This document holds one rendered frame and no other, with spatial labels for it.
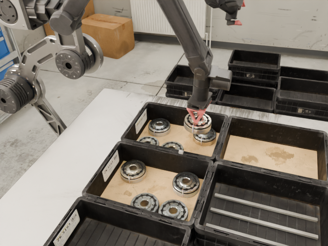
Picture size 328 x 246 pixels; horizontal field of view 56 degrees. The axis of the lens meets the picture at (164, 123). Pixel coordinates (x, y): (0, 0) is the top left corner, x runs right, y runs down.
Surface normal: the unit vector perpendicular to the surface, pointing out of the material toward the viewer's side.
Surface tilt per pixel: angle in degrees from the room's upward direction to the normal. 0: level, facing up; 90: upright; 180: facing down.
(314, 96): 0
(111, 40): 90
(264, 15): 90
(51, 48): 90
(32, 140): 0
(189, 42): 110
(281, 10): 90
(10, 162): 0
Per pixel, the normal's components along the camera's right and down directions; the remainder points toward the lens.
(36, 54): -0.33, 0.59
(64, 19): -0.29, 0.84
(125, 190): -0.04, -0.79
